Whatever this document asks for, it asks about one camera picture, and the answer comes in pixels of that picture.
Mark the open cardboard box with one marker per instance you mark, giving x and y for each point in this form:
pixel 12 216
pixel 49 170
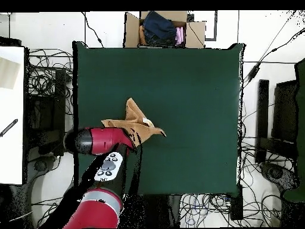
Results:
pixel 132 33

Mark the black power strip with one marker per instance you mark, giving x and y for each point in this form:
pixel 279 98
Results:
pixel 236 205

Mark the blue denim jeans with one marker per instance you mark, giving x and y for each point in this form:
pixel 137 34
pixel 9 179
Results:
pixel 159 28

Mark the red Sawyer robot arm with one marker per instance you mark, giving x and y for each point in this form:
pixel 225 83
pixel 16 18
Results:
pixel 102 140

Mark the office chair base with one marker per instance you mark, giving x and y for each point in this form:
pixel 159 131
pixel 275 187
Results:
pixel 276 173
pixel 40 165

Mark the tan cloth in box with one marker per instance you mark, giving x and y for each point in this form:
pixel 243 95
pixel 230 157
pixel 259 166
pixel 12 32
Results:
pixel 142 35

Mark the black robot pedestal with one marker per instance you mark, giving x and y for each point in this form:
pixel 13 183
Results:
pixel 152 210

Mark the dark green draped cloth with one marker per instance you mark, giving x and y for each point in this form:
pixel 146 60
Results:
pixel 301 119

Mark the black striped tool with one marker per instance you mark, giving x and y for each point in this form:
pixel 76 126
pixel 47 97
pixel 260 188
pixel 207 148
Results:
pixel 9 127

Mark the tan terry towel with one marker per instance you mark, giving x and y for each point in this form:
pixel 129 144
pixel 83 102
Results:
pixel 138 128

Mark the pink cloth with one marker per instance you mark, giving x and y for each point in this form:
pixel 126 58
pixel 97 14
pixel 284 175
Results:
pixel 180 35

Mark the black equipment rack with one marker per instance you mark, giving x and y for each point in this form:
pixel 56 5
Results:
pixel 47 107

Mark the white desk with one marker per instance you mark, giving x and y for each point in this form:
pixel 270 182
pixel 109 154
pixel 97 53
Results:
pixel 12 143

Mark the black chair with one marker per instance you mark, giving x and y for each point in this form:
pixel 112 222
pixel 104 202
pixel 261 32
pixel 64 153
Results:
pixel 283 107

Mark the black floor frame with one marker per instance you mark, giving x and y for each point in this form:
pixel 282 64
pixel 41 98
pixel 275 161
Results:
pixel 215 26

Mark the beige paper sheet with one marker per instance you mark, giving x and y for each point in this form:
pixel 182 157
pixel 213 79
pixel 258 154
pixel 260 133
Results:
pixel 8 74

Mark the dark green table cloth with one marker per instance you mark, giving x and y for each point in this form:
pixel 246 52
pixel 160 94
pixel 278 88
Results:
pixel 190 95

